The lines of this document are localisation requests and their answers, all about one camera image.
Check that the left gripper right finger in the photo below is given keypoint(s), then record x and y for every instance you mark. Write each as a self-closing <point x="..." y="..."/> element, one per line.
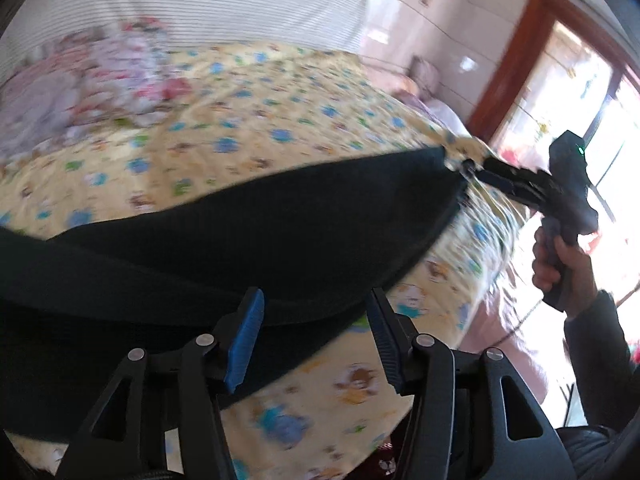
<point x="472" y="415"/>

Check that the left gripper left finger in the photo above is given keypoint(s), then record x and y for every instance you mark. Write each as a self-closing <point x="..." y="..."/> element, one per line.
<point x="159" y="415"/>

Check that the black pants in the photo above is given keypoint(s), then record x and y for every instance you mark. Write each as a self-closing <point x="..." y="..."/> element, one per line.
<point x="314" y="240"/>

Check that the dark jacket right forearm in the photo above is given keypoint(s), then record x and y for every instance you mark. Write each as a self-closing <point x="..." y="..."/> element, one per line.
<point x="607" y="380"/>

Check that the person's right hand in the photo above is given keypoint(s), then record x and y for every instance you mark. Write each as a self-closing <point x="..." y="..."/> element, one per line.
<point x="564" y="274"/>

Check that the yellow bear print bedsheet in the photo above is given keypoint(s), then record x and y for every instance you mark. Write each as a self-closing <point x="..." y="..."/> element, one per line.
<point x="253" y="110"/>

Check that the pink pillow beside bed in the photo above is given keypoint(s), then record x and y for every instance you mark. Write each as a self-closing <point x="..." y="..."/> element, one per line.
<point x="418" y="90"/>

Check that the striped white headboard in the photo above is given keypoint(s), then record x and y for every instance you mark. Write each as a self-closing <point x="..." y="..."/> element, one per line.
<point x="316" y="24"/>

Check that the pink floral pillow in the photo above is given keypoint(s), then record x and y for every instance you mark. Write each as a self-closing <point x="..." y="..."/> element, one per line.
<point x="68" y="87"/>

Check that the wooden door frame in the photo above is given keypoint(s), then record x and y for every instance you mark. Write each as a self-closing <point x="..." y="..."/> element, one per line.
<point x="527" y="43"/>

